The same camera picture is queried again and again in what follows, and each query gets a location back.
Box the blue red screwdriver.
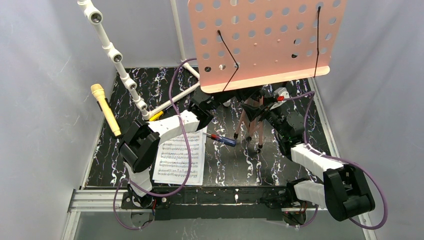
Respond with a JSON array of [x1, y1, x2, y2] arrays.
[[204, 132, 237, 147]]

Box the pink music stand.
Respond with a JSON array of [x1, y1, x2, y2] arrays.
[[187, 0, 349, 154]]

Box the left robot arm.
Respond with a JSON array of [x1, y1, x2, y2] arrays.
[[118, 87, 233, 198]]

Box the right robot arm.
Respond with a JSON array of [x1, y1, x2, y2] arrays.
[[241, 88, 376, 222]]

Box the yellow toy microphone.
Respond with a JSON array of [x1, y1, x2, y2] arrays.
[[90, 83, 122, 137]]

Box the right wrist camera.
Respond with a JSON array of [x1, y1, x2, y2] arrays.
[[270, 87, 290, 110]]

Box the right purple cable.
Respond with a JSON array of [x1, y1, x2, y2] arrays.
[[281, 91, 389, 231]]

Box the purple cable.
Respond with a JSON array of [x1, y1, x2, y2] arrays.
[[112, 57, 200, 231], [281, 91, 389, 231]]

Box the white PVC pipe frame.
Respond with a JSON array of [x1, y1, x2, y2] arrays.
[[76, 0, 233, 121]]

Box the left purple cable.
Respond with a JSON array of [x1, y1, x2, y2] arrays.
[[112, 57, 200, 231]]

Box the aluminium frame rail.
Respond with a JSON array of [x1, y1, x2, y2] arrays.
[[61, 188, 379, 240]]

